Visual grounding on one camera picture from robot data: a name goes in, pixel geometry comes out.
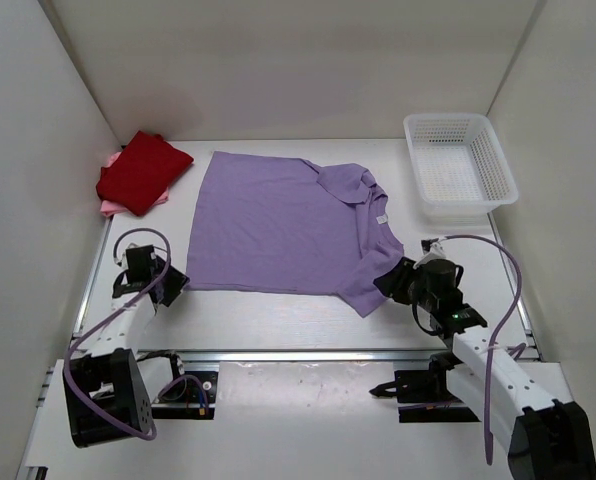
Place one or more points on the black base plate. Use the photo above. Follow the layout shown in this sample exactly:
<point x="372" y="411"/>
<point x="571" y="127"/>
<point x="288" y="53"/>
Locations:
<point x="423" y="396"/>
<point x="189" y="399"/>

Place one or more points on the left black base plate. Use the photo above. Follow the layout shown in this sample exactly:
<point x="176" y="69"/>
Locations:
<point x="189" y="399"/>

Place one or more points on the white plastic basket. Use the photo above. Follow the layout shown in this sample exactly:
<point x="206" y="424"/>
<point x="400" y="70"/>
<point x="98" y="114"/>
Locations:
<point x="459" y="167"/>

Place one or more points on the red t shirt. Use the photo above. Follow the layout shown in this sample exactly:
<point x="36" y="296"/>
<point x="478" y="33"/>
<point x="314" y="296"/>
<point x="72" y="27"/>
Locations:
<point x="147" y="166"/>

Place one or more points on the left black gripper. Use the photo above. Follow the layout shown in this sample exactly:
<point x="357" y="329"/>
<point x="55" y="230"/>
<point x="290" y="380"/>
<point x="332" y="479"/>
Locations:
<point x="178" y="280"/>

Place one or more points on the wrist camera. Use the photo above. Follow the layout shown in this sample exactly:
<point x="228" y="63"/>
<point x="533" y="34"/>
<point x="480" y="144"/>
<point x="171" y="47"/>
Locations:
<point x="122" y="260"/>
<point x="432" y="250"/>

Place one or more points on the aluminium rail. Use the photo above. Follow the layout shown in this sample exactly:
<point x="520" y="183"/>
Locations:
<point x="307" y="356"/>

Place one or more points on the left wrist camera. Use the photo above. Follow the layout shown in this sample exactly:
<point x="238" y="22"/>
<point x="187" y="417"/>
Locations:
<point x="122" y="260"/>

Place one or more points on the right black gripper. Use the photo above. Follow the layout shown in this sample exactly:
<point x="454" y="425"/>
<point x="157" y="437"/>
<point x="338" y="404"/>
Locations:
<point x="393" y="284"/>

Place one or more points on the lavender t shirt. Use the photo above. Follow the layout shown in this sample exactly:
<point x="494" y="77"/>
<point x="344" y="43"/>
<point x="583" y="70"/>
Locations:
<point x="289" y="226"/>

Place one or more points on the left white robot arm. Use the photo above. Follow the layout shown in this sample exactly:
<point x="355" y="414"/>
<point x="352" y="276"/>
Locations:
<point x="110" y="389"/>

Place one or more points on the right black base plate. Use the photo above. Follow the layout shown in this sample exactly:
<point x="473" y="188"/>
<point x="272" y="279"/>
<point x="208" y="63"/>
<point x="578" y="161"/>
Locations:
<point x="423" y="396"/>

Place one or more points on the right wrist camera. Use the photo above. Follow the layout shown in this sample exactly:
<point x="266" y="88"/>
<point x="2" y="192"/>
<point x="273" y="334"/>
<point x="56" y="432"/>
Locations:
<point x="432" y="250"/>

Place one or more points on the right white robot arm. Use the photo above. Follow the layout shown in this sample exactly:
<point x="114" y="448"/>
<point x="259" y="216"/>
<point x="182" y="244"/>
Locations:
<point x="543" y="436"/>

